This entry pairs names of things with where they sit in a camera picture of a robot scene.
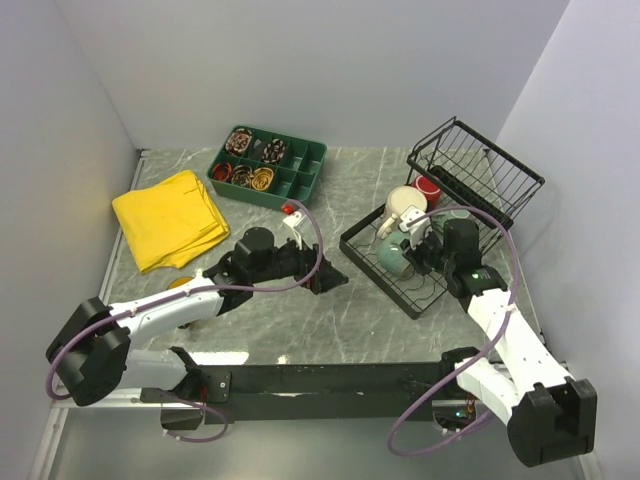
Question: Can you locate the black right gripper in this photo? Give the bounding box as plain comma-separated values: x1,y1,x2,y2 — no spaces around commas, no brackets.
400,228,456,277

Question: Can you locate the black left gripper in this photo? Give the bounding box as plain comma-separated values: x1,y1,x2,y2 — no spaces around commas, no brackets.
250,229,348,294

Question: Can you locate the teal glazed stoneware mug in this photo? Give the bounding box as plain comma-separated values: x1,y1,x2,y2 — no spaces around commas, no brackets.
376,231,411,277

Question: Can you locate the cream floral mug green inside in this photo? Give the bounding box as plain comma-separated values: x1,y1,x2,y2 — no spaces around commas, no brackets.
377,185,428,240

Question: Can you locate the red enamel mug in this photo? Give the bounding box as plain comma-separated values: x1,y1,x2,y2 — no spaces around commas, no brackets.
412,175,442,211

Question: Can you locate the yellow cup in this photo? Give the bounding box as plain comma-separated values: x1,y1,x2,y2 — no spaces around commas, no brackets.
167,276,193,290

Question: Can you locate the mint green teacup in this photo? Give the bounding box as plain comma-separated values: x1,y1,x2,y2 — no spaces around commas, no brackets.
431,209,471,228

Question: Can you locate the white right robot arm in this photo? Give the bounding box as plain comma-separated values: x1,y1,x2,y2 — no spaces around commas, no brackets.
414,218,597,467

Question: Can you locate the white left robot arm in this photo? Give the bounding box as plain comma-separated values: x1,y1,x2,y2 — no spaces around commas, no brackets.
45,227,348,407

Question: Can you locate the yellow gold rolled tie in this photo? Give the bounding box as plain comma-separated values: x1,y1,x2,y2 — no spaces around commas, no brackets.
250,167,275,192

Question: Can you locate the green divided organizer tray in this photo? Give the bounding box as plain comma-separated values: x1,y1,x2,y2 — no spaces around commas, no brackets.
207,125,327,210

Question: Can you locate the brown speckled rolled tie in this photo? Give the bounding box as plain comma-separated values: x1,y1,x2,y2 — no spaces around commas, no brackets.
230,165,253,188

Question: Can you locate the black white rolled tie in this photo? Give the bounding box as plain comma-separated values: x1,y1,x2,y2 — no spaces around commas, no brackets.
261,138,287,165

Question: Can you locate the orange black rolled tie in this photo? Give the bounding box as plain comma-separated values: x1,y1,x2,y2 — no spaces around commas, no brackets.
211,162,233,182

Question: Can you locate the yellow folded cloth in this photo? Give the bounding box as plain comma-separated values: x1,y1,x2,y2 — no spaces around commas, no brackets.
112,170,230,273

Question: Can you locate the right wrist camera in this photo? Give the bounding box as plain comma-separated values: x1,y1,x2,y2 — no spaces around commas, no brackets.
399,206,431,250

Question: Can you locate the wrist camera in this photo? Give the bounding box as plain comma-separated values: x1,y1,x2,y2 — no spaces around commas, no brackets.
281,203,306,250
399,206,431,250

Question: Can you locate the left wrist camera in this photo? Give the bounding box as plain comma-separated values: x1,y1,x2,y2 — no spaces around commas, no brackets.
281,203,306,250

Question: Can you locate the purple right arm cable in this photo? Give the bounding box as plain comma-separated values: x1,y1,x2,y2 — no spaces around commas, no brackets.
387,205,519,457

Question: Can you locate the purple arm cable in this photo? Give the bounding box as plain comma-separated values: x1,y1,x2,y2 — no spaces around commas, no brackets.
387,205,519,457
45,199,324,444

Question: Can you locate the black wire dish rack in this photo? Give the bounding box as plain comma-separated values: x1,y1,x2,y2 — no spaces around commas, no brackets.
340,117,545,319

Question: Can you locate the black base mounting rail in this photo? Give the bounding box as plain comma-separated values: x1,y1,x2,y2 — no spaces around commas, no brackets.
122,355,453,424

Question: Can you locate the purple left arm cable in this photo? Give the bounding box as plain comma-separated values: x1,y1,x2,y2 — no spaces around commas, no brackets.
45,199,324,444

